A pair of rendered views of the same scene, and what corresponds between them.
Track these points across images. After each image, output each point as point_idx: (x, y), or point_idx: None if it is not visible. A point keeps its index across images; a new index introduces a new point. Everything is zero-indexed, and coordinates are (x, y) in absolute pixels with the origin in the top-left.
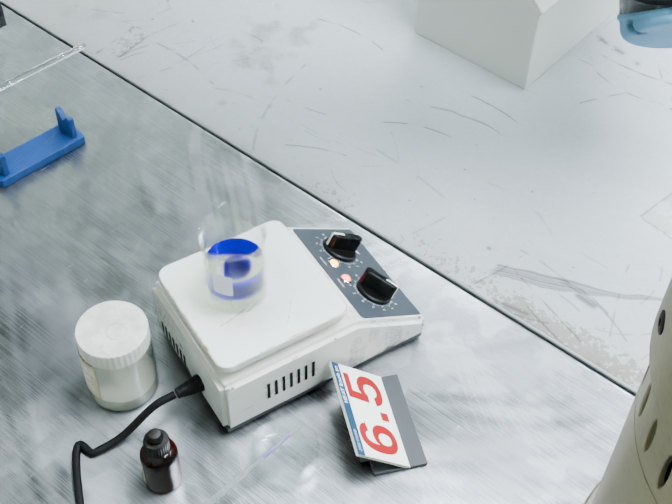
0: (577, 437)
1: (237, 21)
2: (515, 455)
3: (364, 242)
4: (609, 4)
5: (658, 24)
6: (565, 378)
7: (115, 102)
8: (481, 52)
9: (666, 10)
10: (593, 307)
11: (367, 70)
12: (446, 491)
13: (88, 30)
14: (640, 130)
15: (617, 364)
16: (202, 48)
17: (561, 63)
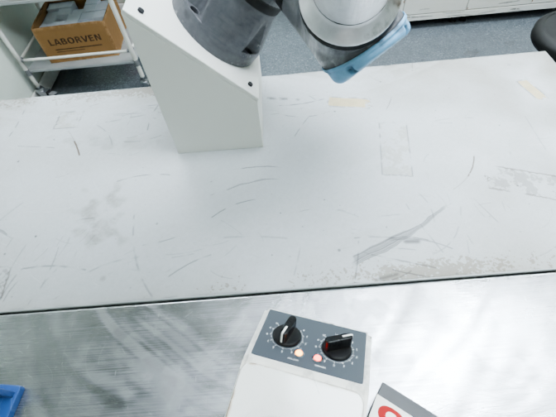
0: (499, 329)
1: (66, 216)
2: (489, 373)
3: (275, 304)
4: (261, 79)
5: (375, 57)
6: (454, 297)
7: (24, 336)
8: (227, 141)
9: (377, 45)
10: (419, 242)
11: (173, 193)
12: None
13: None
14: (334, 131)
15: (463, 266)
16: (57, 250)
17: (266, 122)
